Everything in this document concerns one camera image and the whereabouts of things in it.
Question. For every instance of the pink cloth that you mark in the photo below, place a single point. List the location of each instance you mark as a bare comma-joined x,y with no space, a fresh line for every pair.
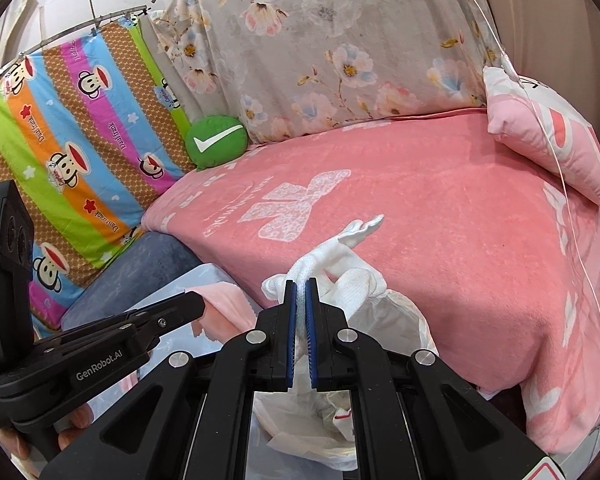
225,305

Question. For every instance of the green round cushion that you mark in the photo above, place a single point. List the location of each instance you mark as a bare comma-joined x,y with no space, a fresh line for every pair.
215,142

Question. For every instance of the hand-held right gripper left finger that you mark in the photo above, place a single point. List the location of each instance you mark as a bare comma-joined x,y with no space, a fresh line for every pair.
291,340

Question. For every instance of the person's left hand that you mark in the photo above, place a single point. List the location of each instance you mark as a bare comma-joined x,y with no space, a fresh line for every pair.
77,420

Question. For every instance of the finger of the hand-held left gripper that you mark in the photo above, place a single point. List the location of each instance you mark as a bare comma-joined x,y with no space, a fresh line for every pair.
170,312

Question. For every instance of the beige waste bin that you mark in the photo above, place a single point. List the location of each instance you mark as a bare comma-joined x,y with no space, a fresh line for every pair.
340,460

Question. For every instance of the blue-grey sofa cushion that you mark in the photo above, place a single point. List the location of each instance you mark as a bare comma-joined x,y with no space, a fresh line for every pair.
145,265

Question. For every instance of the pink blanket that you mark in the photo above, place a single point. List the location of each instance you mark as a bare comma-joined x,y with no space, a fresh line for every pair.
455,235

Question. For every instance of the pink printed pillow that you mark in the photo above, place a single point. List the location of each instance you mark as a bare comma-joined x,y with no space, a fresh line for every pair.
540,130

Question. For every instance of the white plastic bin liner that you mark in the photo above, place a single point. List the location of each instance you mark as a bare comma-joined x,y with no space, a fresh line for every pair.
405,325

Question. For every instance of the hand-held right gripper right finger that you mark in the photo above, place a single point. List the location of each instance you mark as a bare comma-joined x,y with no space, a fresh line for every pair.
311,340

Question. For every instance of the striped monkey print blanket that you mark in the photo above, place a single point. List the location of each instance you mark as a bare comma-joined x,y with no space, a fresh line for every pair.
80,125

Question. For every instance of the white garment with red trim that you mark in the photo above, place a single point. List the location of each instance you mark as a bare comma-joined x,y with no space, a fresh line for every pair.
344,422

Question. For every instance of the grey floral blanket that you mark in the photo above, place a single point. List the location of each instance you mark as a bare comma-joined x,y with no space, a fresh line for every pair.
330,35

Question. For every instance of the white sock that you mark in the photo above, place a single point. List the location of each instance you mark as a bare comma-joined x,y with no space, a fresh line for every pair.
330,260

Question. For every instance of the metal curtain rail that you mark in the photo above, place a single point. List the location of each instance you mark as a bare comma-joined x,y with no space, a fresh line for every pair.
95,21

